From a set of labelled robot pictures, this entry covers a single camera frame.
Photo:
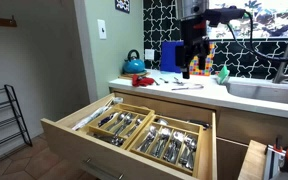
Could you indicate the orange grey robot base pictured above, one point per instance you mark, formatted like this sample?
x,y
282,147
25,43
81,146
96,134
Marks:
x,y
276,162

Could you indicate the left bamboo cutlery tray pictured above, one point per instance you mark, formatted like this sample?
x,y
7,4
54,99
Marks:
x,y
120,124

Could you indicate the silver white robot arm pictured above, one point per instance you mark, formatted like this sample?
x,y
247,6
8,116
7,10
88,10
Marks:
x,y
186,9

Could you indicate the right bamboo cutlery tray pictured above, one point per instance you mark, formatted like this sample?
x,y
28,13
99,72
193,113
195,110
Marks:
x,y
170,142

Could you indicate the bamboo cutlery tray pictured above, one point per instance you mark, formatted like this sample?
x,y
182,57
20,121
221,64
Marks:
x,y
120,124
170,142

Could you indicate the metal sink faucet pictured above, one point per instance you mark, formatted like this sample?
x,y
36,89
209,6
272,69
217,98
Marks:
x,y
280,75

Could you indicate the white sink basin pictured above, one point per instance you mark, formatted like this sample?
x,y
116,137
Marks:
x,y
258,90

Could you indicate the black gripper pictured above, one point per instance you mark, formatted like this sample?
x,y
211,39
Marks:
x,y
195,43

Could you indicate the framed tile wall art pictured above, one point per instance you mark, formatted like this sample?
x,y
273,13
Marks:
x,y
122,5

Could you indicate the red cloth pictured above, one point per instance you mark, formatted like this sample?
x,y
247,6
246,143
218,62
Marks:
x,y
141,81

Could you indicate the black metal shoe rack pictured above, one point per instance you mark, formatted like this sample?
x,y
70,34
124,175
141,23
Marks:
x,y
11,103

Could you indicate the white wall outlet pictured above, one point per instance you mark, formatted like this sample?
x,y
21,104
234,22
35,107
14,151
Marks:
x,y
149,54

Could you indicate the silver knife on counter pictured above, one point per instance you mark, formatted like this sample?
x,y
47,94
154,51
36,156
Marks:
x,y
198,86

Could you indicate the metal drawer handle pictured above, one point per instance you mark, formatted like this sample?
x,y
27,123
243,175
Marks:
x,y
101,173

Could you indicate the silver metal fork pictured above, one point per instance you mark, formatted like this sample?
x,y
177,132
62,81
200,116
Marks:
x,y
177,81

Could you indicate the small spoon on counter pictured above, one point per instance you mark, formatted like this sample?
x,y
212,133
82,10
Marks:
x,y
165,81

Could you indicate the green sponge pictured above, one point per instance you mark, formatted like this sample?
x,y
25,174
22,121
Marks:
x,y
222,75

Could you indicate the black handled utensil in drawer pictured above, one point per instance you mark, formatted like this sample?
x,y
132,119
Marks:
x,y
205,125

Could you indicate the wooden block at right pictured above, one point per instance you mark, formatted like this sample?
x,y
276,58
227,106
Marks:
x,y
254,162

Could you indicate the open wooden drawer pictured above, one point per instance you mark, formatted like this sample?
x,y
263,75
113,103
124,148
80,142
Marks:
x,y
67,138

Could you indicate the blue tea kettle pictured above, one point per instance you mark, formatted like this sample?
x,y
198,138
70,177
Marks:
x,y
133,64

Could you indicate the blue cutting board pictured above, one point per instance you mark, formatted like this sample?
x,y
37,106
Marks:
x,y
168,56

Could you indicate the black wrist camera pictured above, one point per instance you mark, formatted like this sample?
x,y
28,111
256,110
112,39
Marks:
x,y
223,15

